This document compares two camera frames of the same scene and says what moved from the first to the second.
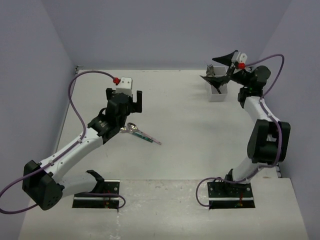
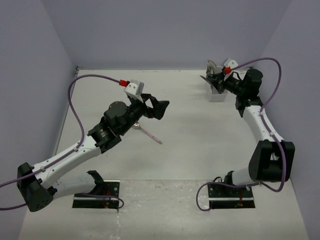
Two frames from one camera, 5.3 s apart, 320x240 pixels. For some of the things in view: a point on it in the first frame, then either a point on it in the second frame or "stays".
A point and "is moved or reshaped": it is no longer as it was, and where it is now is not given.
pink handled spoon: [132, 128] is moved or reshaped
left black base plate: [109, 186] stays
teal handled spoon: [124, 129] -> [212, 65]
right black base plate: [229, 194] stays
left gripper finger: [137, 106] -> [159, 107]
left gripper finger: [109, 92] -> [145, 96]
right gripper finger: [225, 59] -> [217, 79]
